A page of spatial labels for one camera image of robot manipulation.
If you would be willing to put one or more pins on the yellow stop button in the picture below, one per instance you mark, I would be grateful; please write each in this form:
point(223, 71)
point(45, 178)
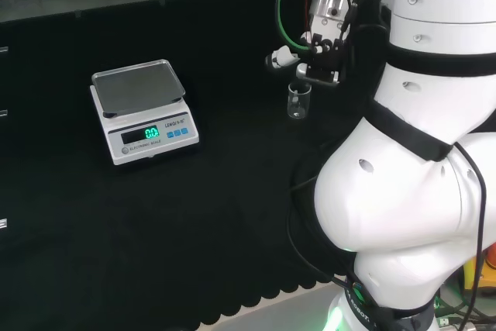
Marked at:
point(469, 274)

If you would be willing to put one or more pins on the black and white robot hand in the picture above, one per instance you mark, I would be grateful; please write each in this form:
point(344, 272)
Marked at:
point(329, 50)

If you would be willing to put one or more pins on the black bench cloth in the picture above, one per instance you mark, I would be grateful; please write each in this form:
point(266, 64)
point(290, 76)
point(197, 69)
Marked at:
point(193, 222)

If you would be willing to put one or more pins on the white electronic balance steel pan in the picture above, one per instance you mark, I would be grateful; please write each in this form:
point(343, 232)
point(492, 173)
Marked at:
point(143, 129)

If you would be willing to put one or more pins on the small clear glass beaker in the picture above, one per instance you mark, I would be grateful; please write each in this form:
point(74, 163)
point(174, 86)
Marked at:
point(298, 109)

